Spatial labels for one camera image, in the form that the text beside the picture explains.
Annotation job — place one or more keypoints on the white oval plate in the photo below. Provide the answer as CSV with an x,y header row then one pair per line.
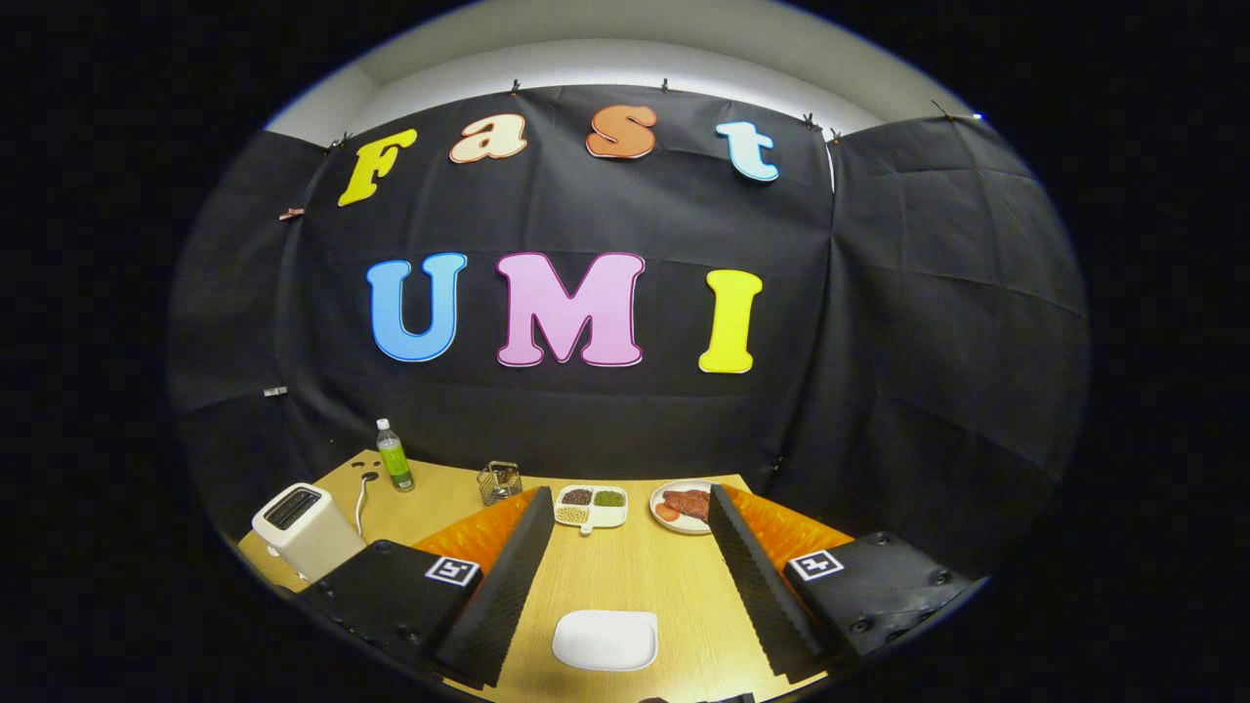
x,y
684,528

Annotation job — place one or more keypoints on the pile of brown beans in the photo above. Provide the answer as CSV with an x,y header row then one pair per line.
x,y
576,497

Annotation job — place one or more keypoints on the red vegetable slice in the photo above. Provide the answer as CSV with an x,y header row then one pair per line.
x,y
666,513

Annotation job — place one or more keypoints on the white toaster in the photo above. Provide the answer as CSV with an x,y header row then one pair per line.
x,y
312,547

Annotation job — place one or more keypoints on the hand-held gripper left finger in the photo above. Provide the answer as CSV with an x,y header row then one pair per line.
x,y
498,596

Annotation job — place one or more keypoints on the black backdrop cloth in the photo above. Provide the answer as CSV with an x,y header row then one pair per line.
x,y
605,215

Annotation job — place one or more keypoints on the pile of green beans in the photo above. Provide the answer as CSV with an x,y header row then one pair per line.
x,y
609,498

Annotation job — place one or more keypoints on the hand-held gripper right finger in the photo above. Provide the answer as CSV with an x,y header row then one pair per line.
x,y
757,596

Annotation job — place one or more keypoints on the green label drink bottle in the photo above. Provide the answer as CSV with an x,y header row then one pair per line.
x,y
395,464

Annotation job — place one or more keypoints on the white divided dish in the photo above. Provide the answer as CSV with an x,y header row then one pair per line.
x,y
604,517

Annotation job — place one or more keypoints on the pile of yellow beans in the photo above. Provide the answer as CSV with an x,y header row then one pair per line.
x,y
572,515

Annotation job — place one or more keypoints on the white square plate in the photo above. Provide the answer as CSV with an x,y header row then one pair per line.
x,y
605,640

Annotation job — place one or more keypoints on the brown meat steak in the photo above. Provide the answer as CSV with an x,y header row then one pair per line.
x,y
688,503

